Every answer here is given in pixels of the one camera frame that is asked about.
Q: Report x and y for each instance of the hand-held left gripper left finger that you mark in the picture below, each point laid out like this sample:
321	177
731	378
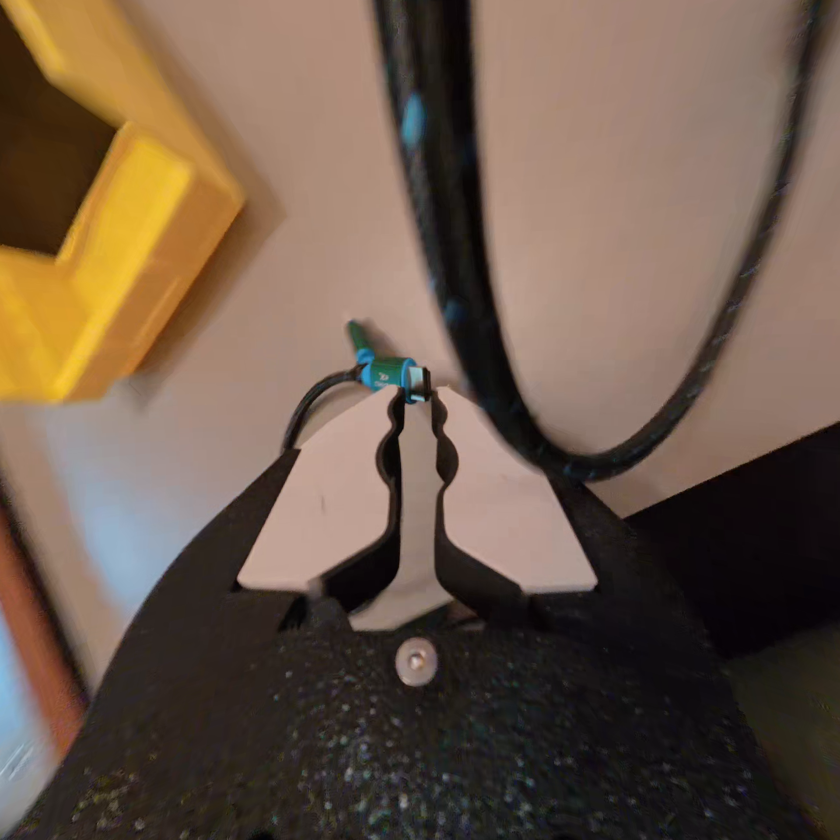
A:
315	512

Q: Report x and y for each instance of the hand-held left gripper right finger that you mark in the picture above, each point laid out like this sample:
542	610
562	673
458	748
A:
505	525

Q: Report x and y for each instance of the grey desk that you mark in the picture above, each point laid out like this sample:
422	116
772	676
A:
623	229

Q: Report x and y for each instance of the black flat object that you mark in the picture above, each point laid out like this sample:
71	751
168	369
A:
754	544

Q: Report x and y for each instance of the yellow plastic bin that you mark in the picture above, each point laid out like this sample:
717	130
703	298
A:
131	262

